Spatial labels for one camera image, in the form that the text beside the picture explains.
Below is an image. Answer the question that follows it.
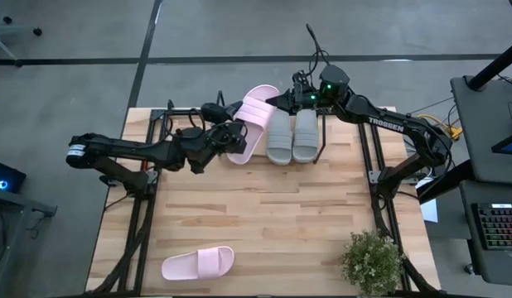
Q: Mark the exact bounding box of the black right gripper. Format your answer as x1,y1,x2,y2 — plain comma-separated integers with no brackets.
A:
266,70,323,113

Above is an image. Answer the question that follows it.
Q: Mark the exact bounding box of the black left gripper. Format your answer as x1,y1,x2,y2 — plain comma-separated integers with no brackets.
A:
200,100,249,157

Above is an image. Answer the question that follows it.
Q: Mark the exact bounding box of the pink rubber slide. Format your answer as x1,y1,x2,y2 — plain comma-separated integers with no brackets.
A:
225,84,281,166
161,245,236,282

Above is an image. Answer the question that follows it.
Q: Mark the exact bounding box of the grey rubber slide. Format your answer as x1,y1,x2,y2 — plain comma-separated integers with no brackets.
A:
292,108,321,164
265,108,294,166

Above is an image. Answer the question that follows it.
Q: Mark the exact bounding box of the white paper sheet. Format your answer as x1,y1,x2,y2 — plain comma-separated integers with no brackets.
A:
418,177,440,224

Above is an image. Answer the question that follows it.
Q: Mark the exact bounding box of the potted green plant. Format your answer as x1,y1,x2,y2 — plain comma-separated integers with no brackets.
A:
337,228,407,297

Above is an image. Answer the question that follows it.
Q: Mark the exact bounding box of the black vertical pole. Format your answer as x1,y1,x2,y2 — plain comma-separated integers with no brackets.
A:
466,38,512,93

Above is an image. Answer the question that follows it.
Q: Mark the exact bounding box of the black computer blue light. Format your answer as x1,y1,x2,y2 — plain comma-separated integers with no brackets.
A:
0,158,27,195

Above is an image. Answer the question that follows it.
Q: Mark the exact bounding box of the office chair base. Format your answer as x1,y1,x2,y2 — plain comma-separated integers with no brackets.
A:
0,0,44,68

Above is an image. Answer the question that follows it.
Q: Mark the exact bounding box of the tablet with blue screen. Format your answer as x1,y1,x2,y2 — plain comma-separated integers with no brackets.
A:
490,129,512,157

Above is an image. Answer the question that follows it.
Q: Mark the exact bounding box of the backlit black keyboard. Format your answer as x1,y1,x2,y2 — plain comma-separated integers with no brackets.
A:
471,201,512,252

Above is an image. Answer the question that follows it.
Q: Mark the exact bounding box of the black metal shelf frame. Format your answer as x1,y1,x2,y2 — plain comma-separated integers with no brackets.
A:
164,98,328,165

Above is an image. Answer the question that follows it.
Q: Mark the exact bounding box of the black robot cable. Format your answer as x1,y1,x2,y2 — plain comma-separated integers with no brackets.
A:
304,23,331,78

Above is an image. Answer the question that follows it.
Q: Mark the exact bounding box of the black aluminium rig frame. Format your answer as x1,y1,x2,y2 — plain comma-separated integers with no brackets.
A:
85,105,443,298

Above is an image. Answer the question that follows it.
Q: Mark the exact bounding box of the yellow cable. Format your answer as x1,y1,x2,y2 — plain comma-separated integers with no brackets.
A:
416,113,464,141

